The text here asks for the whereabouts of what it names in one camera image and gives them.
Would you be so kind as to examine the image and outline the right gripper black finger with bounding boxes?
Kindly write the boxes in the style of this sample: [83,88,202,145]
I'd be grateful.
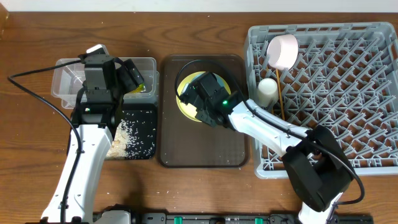
[179,83,202,108]
[195,106,223,128]

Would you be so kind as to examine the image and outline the green orange snack wrapper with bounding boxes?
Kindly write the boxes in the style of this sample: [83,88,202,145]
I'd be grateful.
[130,83,146,93]

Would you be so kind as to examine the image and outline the cream white cup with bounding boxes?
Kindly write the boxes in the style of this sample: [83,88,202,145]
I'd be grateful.
[257,78,279,108]

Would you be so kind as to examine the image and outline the wooden chopstick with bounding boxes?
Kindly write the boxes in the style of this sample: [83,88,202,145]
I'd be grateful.
[275,69,285,120]
[266,66,274,114]

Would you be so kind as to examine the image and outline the rice pile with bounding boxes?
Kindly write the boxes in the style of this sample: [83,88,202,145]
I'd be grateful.
[105,110,157,160]

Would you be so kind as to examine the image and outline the white bowl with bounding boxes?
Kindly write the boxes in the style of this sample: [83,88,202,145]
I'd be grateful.
[267,34,299,70]

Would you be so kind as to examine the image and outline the light blue bowl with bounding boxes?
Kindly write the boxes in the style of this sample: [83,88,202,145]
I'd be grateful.
[180,72,226,99]

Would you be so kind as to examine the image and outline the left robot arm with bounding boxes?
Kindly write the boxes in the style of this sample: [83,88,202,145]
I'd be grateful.
[40,54,144,223]

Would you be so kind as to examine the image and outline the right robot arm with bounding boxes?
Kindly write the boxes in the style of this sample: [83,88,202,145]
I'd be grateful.
[175,72,357,223]

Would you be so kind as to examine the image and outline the grey plastic dishwasher rack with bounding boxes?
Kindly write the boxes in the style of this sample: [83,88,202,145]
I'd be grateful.
[244,22,397,175]

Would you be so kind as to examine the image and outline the yellow plate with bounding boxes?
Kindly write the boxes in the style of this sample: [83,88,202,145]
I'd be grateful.
[176,72,231,122]

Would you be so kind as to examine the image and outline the clear plastic bin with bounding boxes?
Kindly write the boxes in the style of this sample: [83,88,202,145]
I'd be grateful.
[51,57,160,109]

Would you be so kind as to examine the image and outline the dark brown serving tray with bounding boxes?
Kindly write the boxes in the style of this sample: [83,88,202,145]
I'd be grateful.
[156,54,250,168]

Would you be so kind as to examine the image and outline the black plastic tray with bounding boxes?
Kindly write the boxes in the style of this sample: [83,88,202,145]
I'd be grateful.
[66,103,158,162]

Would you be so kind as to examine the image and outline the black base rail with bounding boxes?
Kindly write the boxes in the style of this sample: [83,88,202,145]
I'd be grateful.
[93,212,374,224]

